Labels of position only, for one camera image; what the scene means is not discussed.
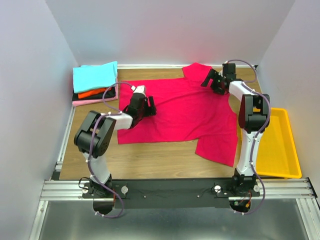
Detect red t shirt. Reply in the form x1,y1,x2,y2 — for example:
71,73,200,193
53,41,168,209
117,63,238,167

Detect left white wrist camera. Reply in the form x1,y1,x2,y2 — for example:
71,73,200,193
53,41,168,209
133,85,146,96

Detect aluminium extrusion frame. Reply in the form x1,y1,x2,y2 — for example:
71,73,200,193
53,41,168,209
29,64,320,240

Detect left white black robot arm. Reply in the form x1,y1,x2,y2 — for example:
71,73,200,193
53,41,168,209
74,92,157,198

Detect folded orange t shirt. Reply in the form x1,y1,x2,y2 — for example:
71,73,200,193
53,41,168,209
77,88,106,99

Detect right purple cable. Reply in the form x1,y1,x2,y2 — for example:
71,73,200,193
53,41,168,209
223,58,272,216

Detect yellow plastic bin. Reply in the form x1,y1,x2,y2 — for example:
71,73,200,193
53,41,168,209
256,107,302,179

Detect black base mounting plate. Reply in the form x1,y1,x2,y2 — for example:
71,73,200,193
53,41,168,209
78,177,261,216

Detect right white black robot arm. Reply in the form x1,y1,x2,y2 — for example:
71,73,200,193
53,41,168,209
201,62,271,196

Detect folded cyan t shirt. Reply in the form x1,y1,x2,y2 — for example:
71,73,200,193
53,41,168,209
72,61,118,94

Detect folded black t shirt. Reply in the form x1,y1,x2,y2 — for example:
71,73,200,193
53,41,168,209
72,87,116,101

